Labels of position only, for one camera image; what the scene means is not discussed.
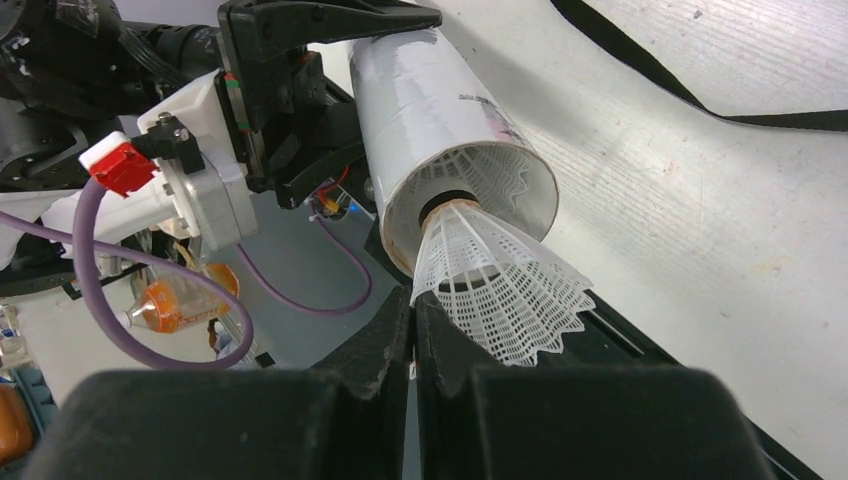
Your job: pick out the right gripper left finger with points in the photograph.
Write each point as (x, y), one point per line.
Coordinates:
(342, 418)

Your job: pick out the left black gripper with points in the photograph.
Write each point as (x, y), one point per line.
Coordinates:
(298, 130)

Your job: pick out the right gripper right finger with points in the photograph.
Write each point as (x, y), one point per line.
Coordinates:
(480, 419)

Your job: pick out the white plastic shuttlecock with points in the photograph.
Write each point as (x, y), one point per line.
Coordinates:
(494, 175)
(502, 288)

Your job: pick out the white shuttlecock tube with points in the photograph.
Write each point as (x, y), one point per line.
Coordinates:
(417, 99)

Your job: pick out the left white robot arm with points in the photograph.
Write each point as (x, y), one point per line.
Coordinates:
(71, 69)

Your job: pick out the orange plastic bottle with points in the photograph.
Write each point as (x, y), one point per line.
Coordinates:
(171, 304)

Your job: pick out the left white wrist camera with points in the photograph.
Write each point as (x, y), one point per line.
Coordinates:
(213, 203)

